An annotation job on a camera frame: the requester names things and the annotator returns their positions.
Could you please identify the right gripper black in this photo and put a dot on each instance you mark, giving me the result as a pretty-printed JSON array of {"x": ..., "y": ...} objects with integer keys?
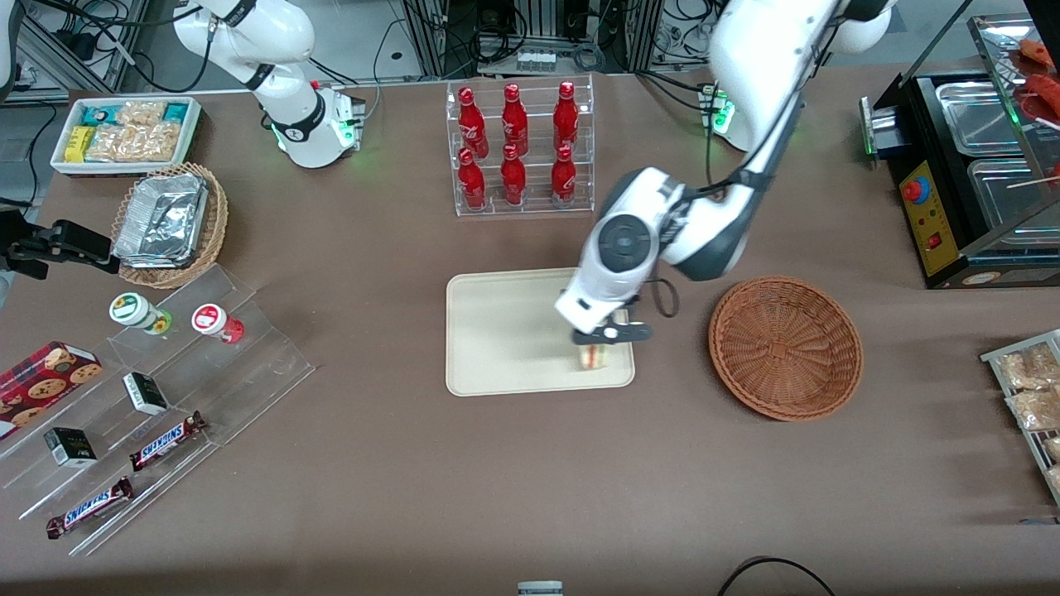
[{"x": 51, "y": 241}]

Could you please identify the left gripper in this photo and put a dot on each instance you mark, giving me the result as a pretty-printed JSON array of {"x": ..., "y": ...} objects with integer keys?
[{"x": 633, "y": 299}]

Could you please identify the triangle sandwich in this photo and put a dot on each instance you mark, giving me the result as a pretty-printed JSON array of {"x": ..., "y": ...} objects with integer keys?
[{"x": 595, "y": 356}]

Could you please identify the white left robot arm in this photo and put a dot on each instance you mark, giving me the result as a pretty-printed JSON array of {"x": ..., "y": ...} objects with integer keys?
[{"x": 745, "y": 50}]

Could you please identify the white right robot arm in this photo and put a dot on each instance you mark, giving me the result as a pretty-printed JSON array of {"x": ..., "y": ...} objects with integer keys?
[{"x": 281, "y": 37}]

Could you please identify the cream plastic tray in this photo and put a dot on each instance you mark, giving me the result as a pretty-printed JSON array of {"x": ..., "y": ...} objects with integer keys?
[{"x": 513, "y": 331}]

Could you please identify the wicker basket holding foil packs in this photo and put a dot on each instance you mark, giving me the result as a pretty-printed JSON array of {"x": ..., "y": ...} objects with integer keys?
[{"x": 211, "y": 223}]

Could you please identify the empty brown wicker basket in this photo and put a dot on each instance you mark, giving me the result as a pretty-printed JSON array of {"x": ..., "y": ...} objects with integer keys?
[{"x": 787, "y": 348}]

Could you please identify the green lidded sunflower cup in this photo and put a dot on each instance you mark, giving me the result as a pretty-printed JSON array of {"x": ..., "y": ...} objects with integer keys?
[{"x": 131, "y": 309}]

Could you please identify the clear acrylic bottle rack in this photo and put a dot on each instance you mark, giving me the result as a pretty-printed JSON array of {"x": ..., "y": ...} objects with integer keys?
[{"x": 538, "y": 207}]

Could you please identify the silver foil wrapped pack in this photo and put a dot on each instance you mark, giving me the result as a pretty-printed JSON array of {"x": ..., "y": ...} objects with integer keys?
[{"x": 161, "y": 219}]

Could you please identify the yellow snack packet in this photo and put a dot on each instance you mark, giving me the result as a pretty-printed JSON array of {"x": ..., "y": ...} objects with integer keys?
[{"x": 79, "y": 143}]

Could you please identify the red tartan cookie box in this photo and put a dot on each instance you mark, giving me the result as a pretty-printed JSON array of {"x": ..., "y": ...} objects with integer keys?
[{"x": 41, "y": 385}]

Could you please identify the red cola bottle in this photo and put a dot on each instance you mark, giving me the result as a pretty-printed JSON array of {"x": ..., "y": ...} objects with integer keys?
[
  {"x": 472, "y": 180},
  {"x": 513, "y": 177},
  {"x": 566, "y": 114},
  {"x": 564, "y": 175},
  {"x": 514, "y": 117},
  {"x": 470, "y": 120}
]

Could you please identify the clear bag of biscuits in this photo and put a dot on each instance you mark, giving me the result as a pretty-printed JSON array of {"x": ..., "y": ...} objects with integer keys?
[
  {"x": 137, "y": 143},
  {"x": 142, "y": 112}
]

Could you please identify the teal snack packet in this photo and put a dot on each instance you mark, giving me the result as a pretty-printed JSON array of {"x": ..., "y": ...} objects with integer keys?
[
  {"x": 175, "y": 112},
  {"x": 101, "y": 113}
]

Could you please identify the small black carton box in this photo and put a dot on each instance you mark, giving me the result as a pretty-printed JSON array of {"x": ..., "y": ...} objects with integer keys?
[
  {"x": 146, "y": 394},
  {"x": 70, "y": 448}
]

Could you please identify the red lidded cup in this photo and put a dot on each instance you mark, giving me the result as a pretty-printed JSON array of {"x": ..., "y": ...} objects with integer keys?
[{"x": 211, "y": 319}]

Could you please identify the white plastic snack bin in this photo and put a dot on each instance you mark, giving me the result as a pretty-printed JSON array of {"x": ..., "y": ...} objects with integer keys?
[{"x": 195, "y": 141}]

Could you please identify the clear acrylic stepped shelf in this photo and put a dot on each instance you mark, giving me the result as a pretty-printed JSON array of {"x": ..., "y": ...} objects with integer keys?
[{"x": 207, "y": 389}]

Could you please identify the Snickers chocolate bar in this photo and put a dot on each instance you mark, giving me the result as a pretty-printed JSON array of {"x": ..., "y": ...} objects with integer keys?
[
  {"x": 89, "y": 507},
  {"x": 166, "y": 440}
]

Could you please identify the white power strip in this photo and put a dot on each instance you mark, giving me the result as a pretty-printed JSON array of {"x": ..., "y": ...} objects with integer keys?
[{"x": 535, "y": 60}]

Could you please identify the grey box at table edge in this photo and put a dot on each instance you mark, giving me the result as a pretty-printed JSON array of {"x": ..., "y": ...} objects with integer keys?
[{"x": 540, "y": 588}]

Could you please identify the black food warmer machine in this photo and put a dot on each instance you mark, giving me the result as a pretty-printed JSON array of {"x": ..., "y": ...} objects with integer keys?
[{"x": 919, "y": 240}]

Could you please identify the steel warmer pan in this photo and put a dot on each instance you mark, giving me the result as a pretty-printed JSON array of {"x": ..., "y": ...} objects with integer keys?
[
  {"x": 977, "y": 116},
  {"x": 1006, "y": 203}
]

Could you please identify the clear bag of fried snacks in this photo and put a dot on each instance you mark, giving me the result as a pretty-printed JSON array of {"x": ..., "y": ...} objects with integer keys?
[
  {"x": 1031, "y": 368},
  {"x": 1035, "y": 410},
  {"x": 1052, "y": 449}
]

